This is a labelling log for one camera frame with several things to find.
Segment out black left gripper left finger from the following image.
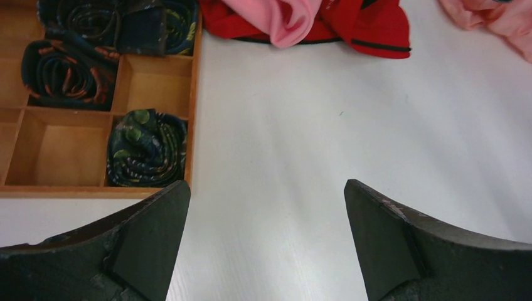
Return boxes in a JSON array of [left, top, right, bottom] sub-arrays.
[[1, 181, 191, 300]]

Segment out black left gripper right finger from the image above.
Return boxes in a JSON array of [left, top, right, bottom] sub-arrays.
[[344, 179, 531, 300]]

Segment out pink jacket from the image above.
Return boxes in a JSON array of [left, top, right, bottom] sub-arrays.
[[224, 0, 322, 48]]

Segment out red and black jacket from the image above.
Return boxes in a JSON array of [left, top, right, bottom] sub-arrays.
[[198, 0, 411, 59]]

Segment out rolled tie green leaves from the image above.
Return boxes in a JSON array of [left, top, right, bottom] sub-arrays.
[[106, 108, 188, 187]]

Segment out wooden compartment tray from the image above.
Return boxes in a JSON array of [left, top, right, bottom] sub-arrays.
[[1, 1, 202, 199]]

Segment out rolled tie orange pattern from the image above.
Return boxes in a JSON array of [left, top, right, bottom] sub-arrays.
[[21, 39, 120, 112]]

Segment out rolled tie yellow pattern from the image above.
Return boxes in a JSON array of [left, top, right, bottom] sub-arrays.
[[36, 1, 200, 56]]

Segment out peach orange garment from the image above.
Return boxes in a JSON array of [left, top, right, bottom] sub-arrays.
[[439, 0, 531, 63]]

